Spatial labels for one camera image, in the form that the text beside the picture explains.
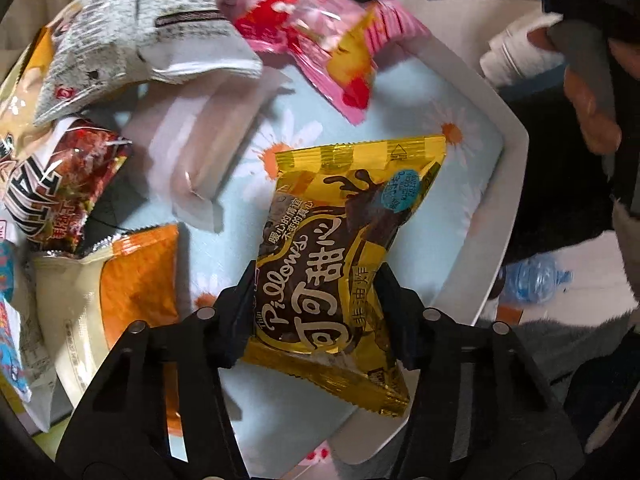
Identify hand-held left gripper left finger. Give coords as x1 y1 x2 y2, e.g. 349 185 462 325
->
54 259 258 480

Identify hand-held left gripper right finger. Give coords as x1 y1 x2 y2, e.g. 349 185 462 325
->
374 261 587 480

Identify yellow chocolate snack packet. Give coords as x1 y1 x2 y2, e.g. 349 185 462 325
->
241 135 447 418

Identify person's right hand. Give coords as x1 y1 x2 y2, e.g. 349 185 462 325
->
525 25 640 156

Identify white cloth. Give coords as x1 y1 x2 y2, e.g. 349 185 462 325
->
480 12 566 86

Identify pink and yellow snack packet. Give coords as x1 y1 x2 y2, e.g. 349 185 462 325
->
287 0 433 128

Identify orange and cream snack packet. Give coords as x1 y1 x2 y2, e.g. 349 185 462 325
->
32 222 181 436

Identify red and pink snack packet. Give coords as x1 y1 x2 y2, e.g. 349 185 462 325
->
234 0 351 53

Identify light blue daisy tablecloth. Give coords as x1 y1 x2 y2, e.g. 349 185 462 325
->
120 0 506 466

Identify clear plastic water bottle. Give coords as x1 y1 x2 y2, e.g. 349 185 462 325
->
497 252 573 306

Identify translucent white snack packet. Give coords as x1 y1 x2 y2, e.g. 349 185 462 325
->
122 67 291 233

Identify dark red snack packet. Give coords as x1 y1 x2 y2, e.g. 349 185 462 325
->
2 117 133 253

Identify white and grey snack packet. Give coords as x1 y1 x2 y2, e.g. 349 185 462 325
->
32 0 263 128

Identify large beige snack packet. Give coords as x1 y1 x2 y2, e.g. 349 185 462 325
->
0 25 66 241

